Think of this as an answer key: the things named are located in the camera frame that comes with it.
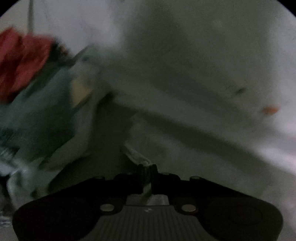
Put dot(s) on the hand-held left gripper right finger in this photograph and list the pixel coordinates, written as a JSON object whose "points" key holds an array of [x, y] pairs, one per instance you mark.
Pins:
{"points": [[155, 179]]}

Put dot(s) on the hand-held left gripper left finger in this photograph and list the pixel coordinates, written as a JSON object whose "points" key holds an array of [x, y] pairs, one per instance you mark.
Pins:
{"points": [[140, 179]]}

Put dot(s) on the white garment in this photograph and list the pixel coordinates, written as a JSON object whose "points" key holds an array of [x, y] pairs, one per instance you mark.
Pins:
{"points": [[185, 160]]}

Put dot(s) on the pile of unfolded clothes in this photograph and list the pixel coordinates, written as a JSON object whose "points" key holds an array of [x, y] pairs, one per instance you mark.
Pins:
{"points": [[23, 60]]}

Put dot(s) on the white t-shirt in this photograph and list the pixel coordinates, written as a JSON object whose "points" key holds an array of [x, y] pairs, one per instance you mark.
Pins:
{"points": [[185, 46]]}

